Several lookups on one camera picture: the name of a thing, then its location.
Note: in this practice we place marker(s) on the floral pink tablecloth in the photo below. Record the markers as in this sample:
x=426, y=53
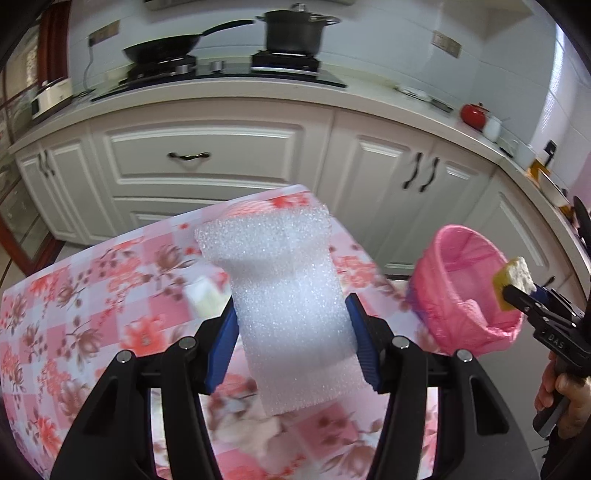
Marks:
x=92, y=300

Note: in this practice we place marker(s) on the red lidded pot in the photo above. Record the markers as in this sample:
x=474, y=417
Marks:
x=474, y=115

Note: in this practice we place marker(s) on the white dish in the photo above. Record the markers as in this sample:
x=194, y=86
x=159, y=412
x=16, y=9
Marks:
x=413, y=92

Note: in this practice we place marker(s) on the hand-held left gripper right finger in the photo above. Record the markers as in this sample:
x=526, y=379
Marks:
x=367, y=350

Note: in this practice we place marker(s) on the yellow sponge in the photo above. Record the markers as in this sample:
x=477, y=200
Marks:
x=512, y=277

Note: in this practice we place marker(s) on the wooden framed glass door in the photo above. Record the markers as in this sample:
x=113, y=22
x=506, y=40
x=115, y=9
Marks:
x=23, y=115

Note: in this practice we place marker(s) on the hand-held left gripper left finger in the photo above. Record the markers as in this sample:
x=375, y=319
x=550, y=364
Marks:
x=221, y=350

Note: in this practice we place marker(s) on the white bowl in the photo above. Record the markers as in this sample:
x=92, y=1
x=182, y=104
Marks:
x=554, y=191

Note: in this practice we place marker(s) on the bin with pink bag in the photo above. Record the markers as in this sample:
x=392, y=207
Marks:
x=443, y=286

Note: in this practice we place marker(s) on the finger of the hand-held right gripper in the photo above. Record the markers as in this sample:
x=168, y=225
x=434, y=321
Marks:
x=521, y=302
x=556, y=301

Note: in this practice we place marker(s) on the white rice cooker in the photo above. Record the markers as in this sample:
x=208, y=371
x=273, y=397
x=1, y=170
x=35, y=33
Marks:
x=51, y=99

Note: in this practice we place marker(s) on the black frying pan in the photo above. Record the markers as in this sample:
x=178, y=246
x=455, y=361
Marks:
x=161, y=46

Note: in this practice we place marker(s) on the white drawer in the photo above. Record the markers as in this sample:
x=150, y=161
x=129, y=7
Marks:
x=231, y=152

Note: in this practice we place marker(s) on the stepped white foam block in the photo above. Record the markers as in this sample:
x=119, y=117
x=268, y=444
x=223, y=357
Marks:
x=286, y=300

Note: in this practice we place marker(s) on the orange yellow object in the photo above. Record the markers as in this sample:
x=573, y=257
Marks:
x=567, y=211

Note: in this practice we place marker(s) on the white mug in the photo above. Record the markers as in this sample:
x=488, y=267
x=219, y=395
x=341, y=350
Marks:
x=519, y=154

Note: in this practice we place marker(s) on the person's right hand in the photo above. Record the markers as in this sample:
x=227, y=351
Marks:
x=577, y=406

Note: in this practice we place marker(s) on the white jar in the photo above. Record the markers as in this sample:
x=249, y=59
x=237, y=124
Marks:
x=491, y=129

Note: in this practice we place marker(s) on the black gas stove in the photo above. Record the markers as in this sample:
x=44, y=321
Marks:
x=221, y=78

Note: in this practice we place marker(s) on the white base cabinets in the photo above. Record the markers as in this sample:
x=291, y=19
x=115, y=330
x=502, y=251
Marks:
x=369, y=184

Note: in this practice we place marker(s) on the metal tray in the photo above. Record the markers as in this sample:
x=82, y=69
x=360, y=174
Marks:
x=442, y=105

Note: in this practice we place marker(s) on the bronze wall socket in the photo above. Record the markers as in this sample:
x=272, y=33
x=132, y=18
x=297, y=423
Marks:
x=447, y=45
x=101, y=36

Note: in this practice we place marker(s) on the black pan lid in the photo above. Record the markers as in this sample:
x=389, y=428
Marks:
x=582, y=221

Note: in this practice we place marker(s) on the black pot with lid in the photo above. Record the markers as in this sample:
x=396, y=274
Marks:
x=291, y=32

